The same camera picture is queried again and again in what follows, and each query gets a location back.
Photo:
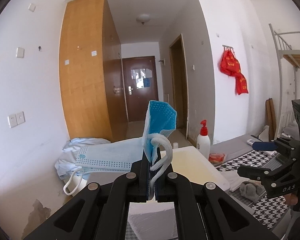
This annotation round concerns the person's hand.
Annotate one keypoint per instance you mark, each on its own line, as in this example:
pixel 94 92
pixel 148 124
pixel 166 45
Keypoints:
pixel 291 199

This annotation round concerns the ceiling lamp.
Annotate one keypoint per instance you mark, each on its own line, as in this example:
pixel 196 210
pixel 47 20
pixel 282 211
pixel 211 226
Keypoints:
pixel 143 18

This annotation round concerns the white pump bottle red cap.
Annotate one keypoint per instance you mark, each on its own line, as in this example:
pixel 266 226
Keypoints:
pixel 203 140

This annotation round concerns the wooden wardrobe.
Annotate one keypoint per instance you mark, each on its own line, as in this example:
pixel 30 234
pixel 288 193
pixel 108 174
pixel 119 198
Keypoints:
pixel 90 72

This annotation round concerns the blue face masks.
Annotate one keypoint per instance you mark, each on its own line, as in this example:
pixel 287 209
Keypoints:
pixel 160 122

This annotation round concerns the metal bunk bed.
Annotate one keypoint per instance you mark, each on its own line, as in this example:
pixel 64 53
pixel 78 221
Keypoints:
pixel 287 47

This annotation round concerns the white remote control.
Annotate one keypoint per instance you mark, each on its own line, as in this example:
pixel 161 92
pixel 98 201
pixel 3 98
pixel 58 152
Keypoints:
pixel 268 148

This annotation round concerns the white towel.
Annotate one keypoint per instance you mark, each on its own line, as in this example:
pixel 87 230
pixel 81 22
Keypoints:
pixel 234 179

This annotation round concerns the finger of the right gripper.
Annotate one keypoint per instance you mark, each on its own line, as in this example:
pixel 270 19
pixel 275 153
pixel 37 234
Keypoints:
pixel 257 173
pixel 284 146

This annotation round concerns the dark brown entrance door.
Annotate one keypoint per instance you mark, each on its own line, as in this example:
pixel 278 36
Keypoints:
pixel 140 80

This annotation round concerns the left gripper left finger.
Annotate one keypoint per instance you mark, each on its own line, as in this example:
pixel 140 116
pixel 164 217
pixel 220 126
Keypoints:
pixel 98 211

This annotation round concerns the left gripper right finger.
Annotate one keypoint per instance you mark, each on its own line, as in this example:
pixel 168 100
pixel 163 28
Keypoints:
pixel 206 211

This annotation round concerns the red snack packet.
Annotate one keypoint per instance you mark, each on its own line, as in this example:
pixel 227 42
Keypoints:
pixel 216 158

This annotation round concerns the wooden slats against wall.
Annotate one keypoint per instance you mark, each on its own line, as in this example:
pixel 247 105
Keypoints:
pixel 271 118

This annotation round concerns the white wall switch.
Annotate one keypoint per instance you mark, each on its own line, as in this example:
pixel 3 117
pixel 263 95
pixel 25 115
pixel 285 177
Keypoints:
pixel 20 52

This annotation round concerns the white wall socket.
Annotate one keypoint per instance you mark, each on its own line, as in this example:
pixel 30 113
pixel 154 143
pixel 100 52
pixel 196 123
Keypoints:
pixel 16 119

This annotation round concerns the red hanging bags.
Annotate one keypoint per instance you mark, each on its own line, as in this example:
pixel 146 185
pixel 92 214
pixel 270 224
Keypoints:
pixel 230 66

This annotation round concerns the grey sock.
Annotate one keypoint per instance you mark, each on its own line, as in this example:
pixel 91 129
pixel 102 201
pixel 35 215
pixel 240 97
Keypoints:
pixel 251 190

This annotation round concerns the white foam box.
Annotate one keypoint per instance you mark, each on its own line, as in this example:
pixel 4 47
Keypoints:
pixel 155 220

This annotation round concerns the houndstooth tablecloth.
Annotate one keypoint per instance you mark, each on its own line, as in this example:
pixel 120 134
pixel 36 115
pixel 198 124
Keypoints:
pixel 238 152

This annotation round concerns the light blue crumpled cloth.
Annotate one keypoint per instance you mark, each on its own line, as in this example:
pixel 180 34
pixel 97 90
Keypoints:
pixel 66 163

